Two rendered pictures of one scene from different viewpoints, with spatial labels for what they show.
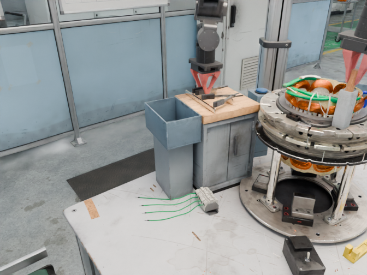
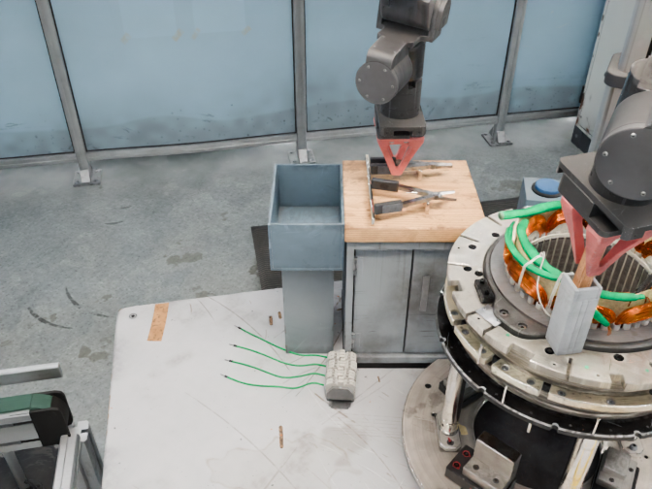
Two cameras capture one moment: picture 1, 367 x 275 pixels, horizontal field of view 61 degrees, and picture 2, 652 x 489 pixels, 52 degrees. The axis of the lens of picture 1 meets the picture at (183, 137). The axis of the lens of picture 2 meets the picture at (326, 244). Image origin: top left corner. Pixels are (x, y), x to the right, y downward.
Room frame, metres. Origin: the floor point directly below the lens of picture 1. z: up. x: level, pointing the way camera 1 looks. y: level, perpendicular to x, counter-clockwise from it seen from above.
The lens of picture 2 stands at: (0.10, -0.36, 1.60)
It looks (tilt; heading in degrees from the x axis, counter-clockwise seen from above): 37 degrees down; 26
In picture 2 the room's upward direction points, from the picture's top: straight up
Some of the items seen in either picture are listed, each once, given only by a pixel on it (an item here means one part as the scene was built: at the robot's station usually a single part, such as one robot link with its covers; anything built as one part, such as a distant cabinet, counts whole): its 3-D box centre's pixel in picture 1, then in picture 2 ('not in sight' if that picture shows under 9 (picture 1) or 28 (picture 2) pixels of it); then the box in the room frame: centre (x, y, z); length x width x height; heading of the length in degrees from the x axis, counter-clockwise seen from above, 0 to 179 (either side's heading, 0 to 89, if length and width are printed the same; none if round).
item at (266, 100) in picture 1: (320, 108); (583, 282); (0.78, -0.37, 1.09); 0.32 x 0.32 x 0.01
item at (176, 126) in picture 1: (172, 150); (309, 265); (0.84, 0.03, 0.92); 0.17 x 0.11 x 0.28; 26
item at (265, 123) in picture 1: (273, 128); (456, 296); (0.73, -0.23, 1.06); 0.09 x 0.04 x 0.01; 32
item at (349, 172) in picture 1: (343, 189); (576, 469); (0.66, -0.42, 0.91); 0.02 x 0.02 x 0.21
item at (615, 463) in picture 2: (343, 192); (617, 470); (0.75, -0.48, 0.83); 0.05 x 0.04 x 0.02; 176
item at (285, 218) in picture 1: (297, 215); (479, 476); (0.67, -0.32, 0.81); 0.08 x 0.05 x 0.02; 74
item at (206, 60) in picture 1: (205, 54); (400, 98); (0.94, -0.07, 1.20); 0.10 x 0.07 x 0.07; 27
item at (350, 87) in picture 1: (351, 82); (587, 267); (0.66, -0.37, 1.20); 0.02 x 0.02 x 0.06
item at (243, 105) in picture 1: (215, 103); (409, 198); (0.91, -0.10, 1.05); 0.20 x 0.19 x 0.02; 116
